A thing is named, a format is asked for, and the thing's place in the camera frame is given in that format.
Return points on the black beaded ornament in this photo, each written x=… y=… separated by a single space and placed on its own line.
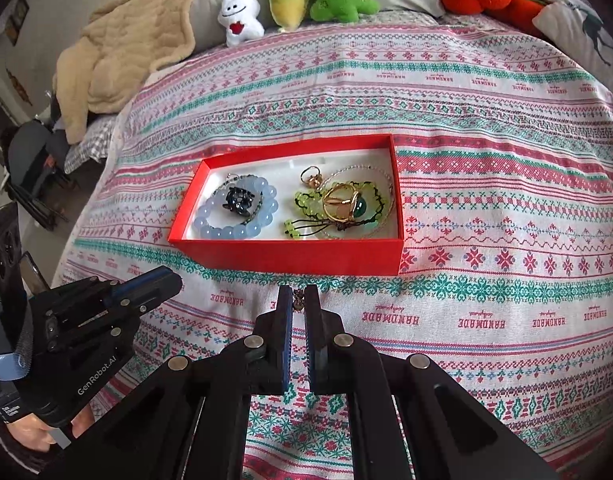
x=239 y=200

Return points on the person's left forearm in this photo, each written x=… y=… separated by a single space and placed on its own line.
x=6 y=455

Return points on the wall picture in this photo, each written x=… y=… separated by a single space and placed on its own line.
x=17 y=20

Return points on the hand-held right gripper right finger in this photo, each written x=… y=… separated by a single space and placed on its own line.
x=311 y=345

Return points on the black chair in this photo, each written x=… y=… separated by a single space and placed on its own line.
x=31 y=160

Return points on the white deer print pillow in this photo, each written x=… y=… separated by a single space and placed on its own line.
x=571 y=30

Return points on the printed blanket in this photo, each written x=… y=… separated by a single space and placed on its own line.
x=486 y=210

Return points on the red jewelry box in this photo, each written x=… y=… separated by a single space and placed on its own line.
x=286 y=257

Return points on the person's left hand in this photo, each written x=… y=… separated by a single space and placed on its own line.
x=31 y=440

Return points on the white plush toy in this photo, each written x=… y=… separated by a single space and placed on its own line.
x=239 y=15

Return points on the beige quilted blanket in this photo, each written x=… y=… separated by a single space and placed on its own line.
x=126 y=35

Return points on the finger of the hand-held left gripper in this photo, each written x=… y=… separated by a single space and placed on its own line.
x=111 y=285
x=151 y=292

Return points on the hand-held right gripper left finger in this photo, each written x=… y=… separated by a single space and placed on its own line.
x=286 y=340

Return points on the checkered bed sheet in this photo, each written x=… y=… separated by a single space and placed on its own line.
x=91 y=140

